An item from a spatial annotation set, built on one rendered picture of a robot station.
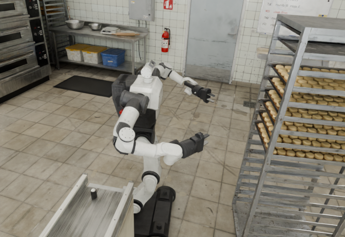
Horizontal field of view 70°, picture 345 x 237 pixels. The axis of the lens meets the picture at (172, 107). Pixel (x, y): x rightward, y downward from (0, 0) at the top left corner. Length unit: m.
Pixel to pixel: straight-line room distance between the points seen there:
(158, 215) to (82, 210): 0.92
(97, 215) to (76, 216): 0.11
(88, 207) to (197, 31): 4.39
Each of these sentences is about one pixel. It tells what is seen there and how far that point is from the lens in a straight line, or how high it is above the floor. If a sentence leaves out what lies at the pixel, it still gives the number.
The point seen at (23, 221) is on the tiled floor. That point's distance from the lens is 2.75.
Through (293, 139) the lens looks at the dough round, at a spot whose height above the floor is 1.15.
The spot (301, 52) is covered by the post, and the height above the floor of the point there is 1.70.
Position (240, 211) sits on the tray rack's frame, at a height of 0.15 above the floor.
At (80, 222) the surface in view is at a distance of 1.49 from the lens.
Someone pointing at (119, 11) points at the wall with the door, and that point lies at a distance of 5.82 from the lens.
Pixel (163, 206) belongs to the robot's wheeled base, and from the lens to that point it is 2.36.
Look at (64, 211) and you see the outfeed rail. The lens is 1.51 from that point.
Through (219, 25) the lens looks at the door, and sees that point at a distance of 5.27.
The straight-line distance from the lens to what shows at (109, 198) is 1.56.
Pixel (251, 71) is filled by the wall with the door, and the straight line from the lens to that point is 5.42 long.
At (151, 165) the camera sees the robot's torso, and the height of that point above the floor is 0.73.
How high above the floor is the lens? 1.99
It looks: 28 degrees down
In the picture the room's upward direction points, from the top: 4 degrees clockwise
